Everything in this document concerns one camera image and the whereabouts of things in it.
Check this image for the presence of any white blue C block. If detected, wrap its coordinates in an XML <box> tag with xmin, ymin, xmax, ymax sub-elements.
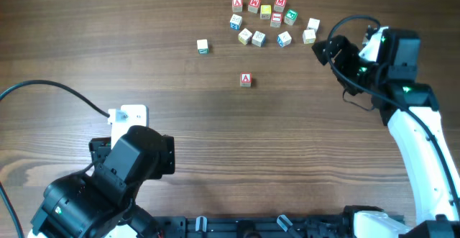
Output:
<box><xmin>277</xmin><ymin>31</ymin><xmax>292</xmax><ymax>47</ymax></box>

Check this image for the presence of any red I block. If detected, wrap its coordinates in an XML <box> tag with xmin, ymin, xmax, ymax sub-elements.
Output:
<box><xmin>270</xmin><ymin>12</ymin><xmax>282</xmax><ymax>27</ymax></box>

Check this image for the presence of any red a block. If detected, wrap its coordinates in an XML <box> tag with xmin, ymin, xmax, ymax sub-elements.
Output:
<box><xmin>231</xmin><ymin>0</ymin><xmax>243</xmax><ymax>13</ymax></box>
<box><xmin>239</xmin><ymin>73</ymin><xmax>252</xmax><ymax>87</ymax></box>

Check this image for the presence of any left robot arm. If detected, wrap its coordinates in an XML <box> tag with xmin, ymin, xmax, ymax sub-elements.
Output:
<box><xmin>30</xmin><ymin>125</ymin><xmax>175</xmax><ymax>237</ymax></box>

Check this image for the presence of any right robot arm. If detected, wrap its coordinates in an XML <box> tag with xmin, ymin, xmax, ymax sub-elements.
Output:
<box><xmin>312</xmin><ymin>27</ymin><xmax>459</xmax><ymax>237</ymax></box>

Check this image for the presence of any white yellow-edged block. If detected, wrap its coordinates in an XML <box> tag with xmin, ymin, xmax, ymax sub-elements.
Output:
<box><xmin>303</xmin><ymin>29</ymin><xmax>316</xmax><ymax>45</ymax></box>

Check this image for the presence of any white block far right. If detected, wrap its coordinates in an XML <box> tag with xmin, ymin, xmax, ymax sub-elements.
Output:
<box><xmin>307</xmin><ymin>18</ymin><xmax>321</xmax><ymax>32</ymax></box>

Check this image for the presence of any green block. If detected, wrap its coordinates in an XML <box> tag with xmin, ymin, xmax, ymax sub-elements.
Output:
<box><xmin>284</xmin><ymin>9</ymin><xmax>298</xmax><ymax>26</ymax></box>

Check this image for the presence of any red M block right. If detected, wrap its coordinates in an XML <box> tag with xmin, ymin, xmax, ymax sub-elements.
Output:
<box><xmin>273</xmin><ymin>0</ymin><xmax>287</xmax><ymax>13</ymax></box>

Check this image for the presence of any red m block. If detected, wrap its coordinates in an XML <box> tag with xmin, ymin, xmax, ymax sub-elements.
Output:
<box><xmin>247</xmin><ymin>0</ymin><xmax>261</xmax><ymax>14</ymax></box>
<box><xmin>273</xmin><ymin>0</ymin><xmax>287</xmax><ymax>13</ymax></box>

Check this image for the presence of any white blue-edged block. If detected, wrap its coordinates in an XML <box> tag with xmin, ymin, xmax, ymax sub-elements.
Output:
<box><xmin>252</xmin><ymin>31</ymin><xmax>266</xmax><ymax>47</ymax></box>

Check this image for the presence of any yellow block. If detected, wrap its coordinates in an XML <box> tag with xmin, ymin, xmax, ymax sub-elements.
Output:
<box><xmin>260</xmin><ymin>4</ymin><xmax>272</xmax><ymax>19</ymax></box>

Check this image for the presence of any white yellow-sided block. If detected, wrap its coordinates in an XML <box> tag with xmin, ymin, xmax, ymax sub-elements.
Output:
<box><xmin>238</xmin><ymin>28</ymin><xmax>253</xmax><ymax>45</ymax></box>

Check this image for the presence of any red M block left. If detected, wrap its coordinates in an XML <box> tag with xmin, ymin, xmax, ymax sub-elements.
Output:
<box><xmin>247</xmin><ymin>0</ymin><xmax>261</xmax><ymax>14</ymax></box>

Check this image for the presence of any white blue-sided block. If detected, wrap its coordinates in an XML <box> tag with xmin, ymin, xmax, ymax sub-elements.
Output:
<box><xmin>229</xmin><ymin>14</ymin><xmax>242</xmax><ymax>30</ymax></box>

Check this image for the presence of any white green-sided block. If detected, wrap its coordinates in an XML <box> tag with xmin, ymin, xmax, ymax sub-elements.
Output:
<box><xmin>197</xmin><ymin>39</ymin><xmax>209</xmax><ymax>54</ymax></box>

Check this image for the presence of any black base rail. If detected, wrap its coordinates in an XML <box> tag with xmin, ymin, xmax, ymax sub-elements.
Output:
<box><xmin>154</xmin><ymin>214</ymin><xmax>354</xmax><ymax>238</ymax></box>

